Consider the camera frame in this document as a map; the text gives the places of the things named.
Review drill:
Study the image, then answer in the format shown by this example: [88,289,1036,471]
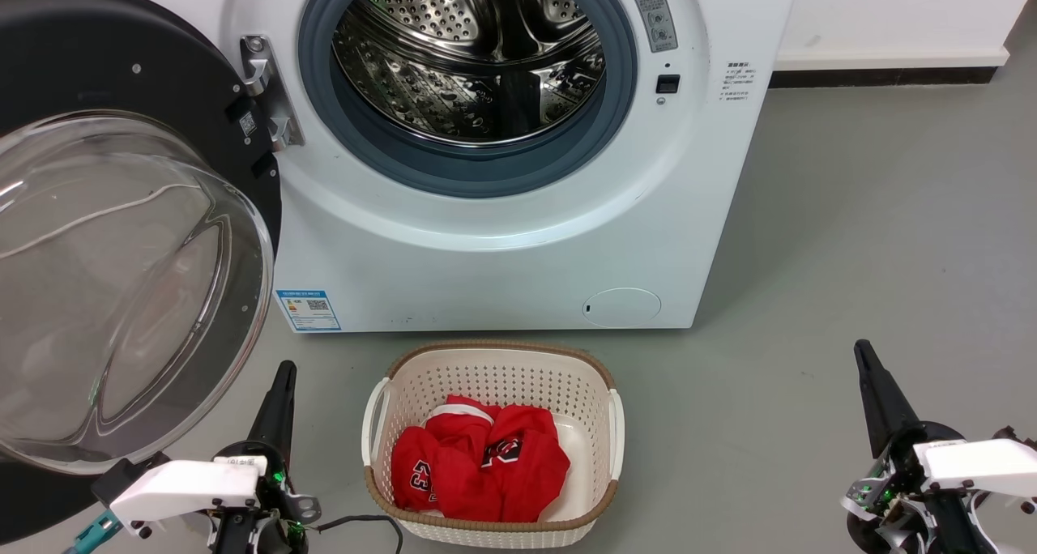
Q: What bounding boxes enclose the cream perforated laundry basket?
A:
[361,341,626,550]

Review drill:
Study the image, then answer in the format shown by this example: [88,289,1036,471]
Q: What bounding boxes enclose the black round glass washer door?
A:
[0,0,284,545]

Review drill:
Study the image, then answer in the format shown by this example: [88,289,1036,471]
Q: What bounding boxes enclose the blue energy label sticker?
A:
[275,289,342,332]

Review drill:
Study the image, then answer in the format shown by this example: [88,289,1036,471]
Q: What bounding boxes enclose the thick white floor cable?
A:
[0,183,207,261]

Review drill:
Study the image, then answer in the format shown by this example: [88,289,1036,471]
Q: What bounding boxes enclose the teal cable plug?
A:
[67,511,124,554]

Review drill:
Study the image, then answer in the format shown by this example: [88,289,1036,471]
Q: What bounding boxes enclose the red sports jersey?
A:
[391,394,572,524]

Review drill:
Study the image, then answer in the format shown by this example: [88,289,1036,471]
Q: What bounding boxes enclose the silver metal door hinge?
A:
[239,35,305,152]

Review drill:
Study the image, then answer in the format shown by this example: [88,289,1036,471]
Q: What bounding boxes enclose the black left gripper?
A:
[209,361,322,554]

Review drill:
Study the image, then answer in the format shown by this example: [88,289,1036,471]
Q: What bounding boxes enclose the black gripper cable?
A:
[314,514,404,554]

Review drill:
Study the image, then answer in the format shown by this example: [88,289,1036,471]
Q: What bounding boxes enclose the white front-load washing machine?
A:
[217,0,804,334]

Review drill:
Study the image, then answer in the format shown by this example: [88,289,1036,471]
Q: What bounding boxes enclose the small printed text label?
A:
[721,62,759,104]

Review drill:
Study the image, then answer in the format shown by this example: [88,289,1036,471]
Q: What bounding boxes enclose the grey warning sticker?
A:
[627,0,680,54]

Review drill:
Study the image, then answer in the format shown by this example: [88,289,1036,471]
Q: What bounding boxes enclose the round white filter cover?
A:
[582,288,663,329]

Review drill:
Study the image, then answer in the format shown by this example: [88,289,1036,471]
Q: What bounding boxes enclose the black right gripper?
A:
[840,340,1037,554]

